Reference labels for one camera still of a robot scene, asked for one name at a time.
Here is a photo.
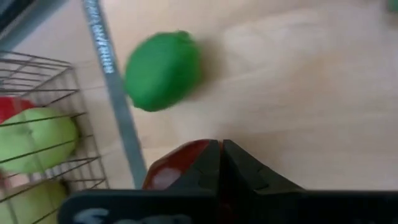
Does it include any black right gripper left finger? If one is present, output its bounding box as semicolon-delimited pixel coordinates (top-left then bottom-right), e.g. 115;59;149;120
57;139;222;224

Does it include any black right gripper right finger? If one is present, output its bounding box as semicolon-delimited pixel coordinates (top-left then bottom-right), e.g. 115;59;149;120
222;139;398;224

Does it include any dark red glossy fruit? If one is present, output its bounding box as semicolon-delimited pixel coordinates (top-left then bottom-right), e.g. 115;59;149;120
142;138;224;191

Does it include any green pear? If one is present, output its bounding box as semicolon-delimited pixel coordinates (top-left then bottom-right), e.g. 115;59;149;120
0;179;68;224

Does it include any green apple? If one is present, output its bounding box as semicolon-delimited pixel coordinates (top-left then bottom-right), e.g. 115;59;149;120
0;107;79;174

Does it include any red apple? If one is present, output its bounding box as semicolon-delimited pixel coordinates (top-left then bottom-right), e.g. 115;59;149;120
0;96;35;124

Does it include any beige mat with grey border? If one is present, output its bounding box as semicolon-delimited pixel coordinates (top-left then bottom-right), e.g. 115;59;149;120
0;0;149;224

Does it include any green plastic lime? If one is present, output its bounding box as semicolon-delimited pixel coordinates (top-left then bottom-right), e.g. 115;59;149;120
123;30;203;113

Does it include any gold wire basket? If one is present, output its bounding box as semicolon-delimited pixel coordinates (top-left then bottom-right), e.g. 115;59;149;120
0;49;109;224

